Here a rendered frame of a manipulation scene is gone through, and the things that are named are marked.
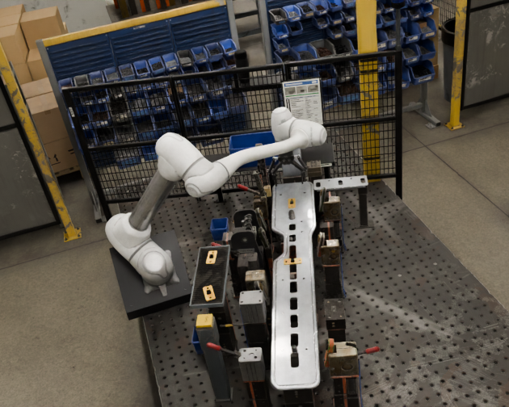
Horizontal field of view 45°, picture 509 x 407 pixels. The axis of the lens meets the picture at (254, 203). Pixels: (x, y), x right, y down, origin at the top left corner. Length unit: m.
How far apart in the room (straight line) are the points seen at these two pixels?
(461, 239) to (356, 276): 1.51
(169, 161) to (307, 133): 0.65
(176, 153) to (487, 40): 3.71
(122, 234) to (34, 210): 2.19
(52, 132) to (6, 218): 1.00
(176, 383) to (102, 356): 1.30
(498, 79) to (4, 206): 4.32
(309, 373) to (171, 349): 0.85
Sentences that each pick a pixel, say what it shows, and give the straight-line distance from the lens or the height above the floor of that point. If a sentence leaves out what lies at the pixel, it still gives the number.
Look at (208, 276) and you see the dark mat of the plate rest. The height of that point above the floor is 1.16.
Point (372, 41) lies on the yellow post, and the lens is 3.46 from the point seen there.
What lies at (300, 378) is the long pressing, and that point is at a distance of 2.38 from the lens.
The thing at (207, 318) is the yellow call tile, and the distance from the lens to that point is 2.43.
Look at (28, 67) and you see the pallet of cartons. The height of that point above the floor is 0.67.
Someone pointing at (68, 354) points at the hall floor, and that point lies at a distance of 4.21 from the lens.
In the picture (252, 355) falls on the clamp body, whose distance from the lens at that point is 2.41.
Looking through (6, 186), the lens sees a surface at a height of 0.59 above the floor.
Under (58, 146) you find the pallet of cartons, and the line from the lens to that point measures 5.80.
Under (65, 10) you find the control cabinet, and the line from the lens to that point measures 9.43.
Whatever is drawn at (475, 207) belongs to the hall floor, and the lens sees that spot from 4.87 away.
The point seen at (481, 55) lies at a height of 0.63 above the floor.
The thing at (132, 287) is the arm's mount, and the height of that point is 0.83.
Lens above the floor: 2.85
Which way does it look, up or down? 35 degrees down
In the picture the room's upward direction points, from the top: 10 degrees counter-clockwise
